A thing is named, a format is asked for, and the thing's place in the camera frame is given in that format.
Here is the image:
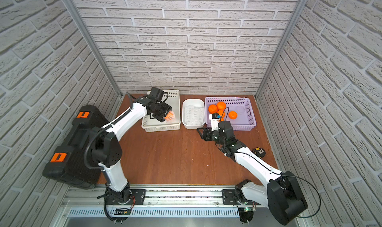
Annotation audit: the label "white foam net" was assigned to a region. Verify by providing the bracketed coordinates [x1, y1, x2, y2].
[185, 105, 203, 126]

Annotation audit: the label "bare orange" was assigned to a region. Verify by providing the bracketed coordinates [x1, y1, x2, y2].
[228, 111, 238, 119]
[216, 102, 226, 111]
[217, 110, 225, 119]
[208, 104, 218, 114]

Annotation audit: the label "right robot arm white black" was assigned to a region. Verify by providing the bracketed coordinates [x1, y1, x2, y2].
[197, 121, 308, 226]

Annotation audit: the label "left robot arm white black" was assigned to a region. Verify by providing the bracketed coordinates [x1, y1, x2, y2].
[83, 88, 172, 202]

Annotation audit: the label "white perforated plastic basket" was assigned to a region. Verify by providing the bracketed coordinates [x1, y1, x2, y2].
[141, 89, 182, 132]

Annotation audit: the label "white plastic tub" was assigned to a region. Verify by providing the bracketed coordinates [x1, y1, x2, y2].
[182, 99, 206, 129]

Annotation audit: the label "purple perforated plastic basket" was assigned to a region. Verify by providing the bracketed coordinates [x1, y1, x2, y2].
[205, 97, 257, 131]

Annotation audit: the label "black yellow small device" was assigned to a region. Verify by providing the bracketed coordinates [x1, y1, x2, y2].
[252, 147, 266, 158]

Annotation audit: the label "black tool case orange latches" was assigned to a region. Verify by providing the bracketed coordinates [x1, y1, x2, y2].
[42, 105, 108, 189]

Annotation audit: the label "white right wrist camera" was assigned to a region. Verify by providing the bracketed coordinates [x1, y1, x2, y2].
[209, 113, 221, 131]

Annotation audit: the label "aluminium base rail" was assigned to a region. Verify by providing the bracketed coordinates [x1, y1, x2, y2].
[50, 185, 281, 227]

